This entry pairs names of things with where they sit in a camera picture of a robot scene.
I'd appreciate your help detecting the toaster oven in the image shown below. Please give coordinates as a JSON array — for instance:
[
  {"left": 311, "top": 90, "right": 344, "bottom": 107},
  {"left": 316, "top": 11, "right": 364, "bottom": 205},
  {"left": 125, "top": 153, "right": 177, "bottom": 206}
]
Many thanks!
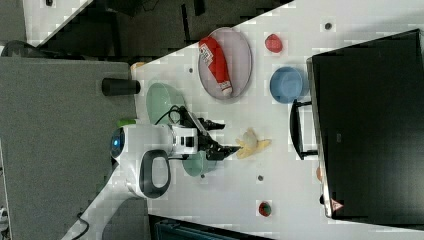
[{"left": 307, "top": 29, "right": 424, "bottom": 229}]

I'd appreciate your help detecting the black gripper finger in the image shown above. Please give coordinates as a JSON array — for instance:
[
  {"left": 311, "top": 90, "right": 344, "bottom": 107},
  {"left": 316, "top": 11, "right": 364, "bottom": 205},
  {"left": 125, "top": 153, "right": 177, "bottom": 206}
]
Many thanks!
[
  {"left": 199, "top": 118, "right": 225, "bottom": 131},
  {"left": 205, "top": 144, "right": 240, "bottom": 161}
]

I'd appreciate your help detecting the green cup with handle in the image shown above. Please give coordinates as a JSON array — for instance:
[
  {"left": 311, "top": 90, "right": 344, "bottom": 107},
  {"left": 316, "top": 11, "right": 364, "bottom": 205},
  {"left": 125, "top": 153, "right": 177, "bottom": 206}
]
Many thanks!
[{"left": 182, "top": 151, "right": 217, "bottom": 177}]

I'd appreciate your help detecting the red plush ketchup bottle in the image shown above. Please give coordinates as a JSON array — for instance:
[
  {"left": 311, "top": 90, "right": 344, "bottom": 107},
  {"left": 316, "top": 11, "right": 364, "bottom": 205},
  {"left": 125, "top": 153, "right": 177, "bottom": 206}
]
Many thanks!
[{"left": 199, "top": 36, "right": 233, "bottom": 96}]

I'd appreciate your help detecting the blue metal frame rail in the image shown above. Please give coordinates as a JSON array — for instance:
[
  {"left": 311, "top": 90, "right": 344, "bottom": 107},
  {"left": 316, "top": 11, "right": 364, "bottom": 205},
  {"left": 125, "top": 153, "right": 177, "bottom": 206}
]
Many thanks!
[{"left": 154, "top": 220, "right": 271, "bottom": 240}]

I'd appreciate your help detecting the grey round plate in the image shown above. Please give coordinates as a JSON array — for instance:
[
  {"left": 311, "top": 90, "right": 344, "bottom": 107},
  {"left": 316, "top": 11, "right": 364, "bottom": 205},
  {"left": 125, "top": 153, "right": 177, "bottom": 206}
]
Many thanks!
[{"left": 197, "top": 27, "right": 252, "bottom": 101}]

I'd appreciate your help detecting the green plush vegetable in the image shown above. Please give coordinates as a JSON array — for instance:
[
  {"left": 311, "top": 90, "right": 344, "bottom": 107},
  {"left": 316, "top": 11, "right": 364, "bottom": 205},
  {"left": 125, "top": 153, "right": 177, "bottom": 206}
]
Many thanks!
[{"left": 117, "top": 119, "right": 136, "bottom": 127}]

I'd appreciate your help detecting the plush peeled banana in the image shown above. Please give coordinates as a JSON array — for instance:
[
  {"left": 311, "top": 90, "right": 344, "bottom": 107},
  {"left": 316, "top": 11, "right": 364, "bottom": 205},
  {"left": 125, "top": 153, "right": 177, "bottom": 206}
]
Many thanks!
[{"left": 236, "top": 128, "right": 272, "bottom": 159}]

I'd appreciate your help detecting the plush strawberry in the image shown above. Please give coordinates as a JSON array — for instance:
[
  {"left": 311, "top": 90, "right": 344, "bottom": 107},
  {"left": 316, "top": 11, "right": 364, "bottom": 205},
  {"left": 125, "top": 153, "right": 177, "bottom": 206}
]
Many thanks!
[{"left": 265, "top": 34, "right": 283, "bottom": 53}]

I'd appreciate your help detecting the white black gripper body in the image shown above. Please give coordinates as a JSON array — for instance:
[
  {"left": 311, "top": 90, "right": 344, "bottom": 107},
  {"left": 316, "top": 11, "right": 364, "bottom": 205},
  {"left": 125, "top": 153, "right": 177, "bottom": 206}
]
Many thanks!
[{"left": 170, "top": 109, "right": 208, "bottom": 159}]

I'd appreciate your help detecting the black cylinder post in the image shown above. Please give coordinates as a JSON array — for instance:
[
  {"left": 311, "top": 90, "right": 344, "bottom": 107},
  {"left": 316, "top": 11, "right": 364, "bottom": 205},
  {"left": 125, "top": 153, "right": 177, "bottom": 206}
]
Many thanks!
[{"left": 101, "top": 78, "right": 141, "bottom": 96}]

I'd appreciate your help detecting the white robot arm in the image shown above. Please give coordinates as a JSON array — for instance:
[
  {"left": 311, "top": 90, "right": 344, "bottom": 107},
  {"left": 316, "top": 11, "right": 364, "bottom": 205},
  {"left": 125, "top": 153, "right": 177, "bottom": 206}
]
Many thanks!
[{"left": 61, "top": 105, "right": 239, "bottom": 240}]

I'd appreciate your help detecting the blue bowl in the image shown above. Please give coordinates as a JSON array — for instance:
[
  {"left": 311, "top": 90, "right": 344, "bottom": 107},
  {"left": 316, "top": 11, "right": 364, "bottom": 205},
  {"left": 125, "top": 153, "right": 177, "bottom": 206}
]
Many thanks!
[{"left": 269, "top": 67, "right": 309, "bottom": 104}]

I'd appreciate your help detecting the orange plush ball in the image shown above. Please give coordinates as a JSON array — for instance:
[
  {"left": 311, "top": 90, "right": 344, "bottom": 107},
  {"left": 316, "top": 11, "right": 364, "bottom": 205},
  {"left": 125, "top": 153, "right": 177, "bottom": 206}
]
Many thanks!
[{"left": 316, "top": 167, "right": 322, "bottom": 182}]

